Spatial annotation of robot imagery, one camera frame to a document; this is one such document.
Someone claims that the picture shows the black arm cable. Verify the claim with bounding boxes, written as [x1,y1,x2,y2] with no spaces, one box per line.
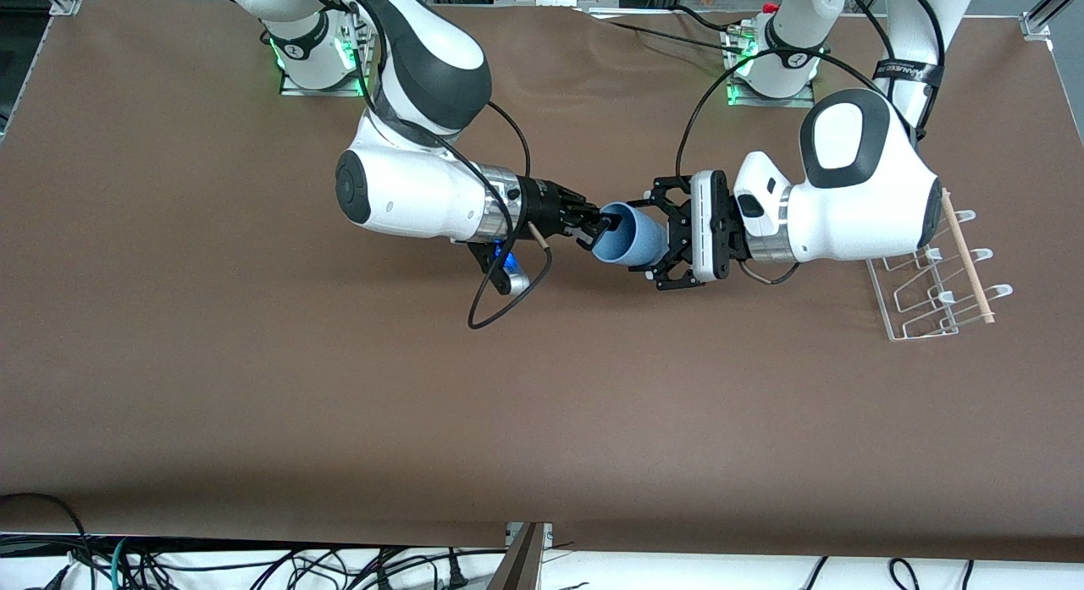
[674,0,948,284]
[309,0,554,331]

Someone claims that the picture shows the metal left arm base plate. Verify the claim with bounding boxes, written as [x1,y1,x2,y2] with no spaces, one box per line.
[725,23,816,109]

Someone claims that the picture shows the blue plastic cup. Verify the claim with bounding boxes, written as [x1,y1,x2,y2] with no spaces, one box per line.
[590,201,669,268]

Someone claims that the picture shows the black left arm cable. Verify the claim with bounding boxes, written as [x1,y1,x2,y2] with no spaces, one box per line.
[674,0,948,284]

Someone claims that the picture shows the tangled black floor cables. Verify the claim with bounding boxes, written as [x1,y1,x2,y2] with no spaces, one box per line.
[51,546,509,590]

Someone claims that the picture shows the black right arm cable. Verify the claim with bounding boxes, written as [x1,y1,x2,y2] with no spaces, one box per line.
[309,0,554,331]

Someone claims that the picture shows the thick black floor cable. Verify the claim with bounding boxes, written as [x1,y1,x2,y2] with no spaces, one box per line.
[0,492,96,574]

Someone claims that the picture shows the wooden rack handle rod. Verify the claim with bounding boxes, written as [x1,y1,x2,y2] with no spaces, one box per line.
[940,189,997,325]

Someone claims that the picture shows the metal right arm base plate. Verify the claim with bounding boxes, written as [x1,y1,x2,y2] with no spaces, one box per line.
[279,19,374,97]

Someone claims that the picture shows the white wire cup rack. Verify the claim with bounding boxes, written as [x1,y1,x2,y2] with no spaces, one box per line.
[866,209,1014,343]

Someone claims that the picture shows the black cable across table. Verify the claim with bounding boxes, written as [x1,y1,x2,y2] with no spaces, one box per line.
[584,4,750,58]

